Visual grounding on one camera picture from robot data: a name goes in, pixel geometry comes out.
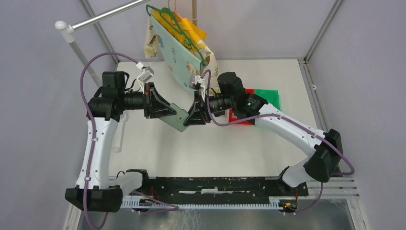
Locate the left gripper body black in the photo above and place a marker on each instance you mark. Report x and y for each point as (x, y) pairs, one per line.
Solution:
(138, 100)

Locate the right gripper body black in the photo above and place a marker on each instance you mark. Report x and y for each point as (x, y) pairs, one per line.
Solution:
(218, 103)

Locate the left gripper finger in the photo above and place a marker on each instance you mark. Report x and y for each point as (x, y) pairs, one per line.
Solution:
(154, 100)
(158, 112)

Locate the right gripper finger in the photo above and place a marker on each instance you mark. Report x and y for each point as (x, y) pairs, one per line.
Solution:
(195, 118)
(195, 109)

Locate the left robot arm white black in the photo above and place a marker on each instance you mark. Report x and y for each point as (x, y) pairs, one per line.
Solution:
(93, 191)

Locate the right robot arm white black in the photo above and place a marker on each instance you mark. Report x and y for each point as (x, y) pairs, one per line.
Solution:
(322, 148)

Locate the mint cartoon print garment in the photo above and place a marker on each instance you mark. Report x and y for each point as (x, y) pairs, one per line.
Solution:
(183, 65)

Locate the green plastic bin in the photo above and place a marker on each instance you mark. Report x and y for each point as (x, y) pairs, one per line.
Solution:
(272, 96)

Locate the cream cartoon print garment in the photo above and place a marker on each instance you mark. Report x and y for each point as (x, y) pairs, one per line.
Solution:
(151, 50)

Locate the yellow garment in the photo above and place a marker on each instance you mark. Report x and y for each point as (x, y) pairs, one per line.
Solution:
(194, 33)

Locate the green clothes hanger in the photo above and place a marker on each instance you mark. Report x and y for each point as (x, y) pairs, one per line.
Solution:
(200, 53)

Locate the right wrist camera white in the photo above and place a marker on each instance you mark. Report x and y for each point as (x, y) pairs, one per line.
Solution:
(197, 83)

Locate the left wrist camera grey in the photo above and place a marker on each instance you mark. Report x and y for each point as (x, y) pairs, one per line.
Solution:
(146, 72)

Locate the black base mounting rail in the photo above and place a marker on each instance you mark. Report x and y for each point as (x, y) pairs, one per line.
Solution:
(219, 190)

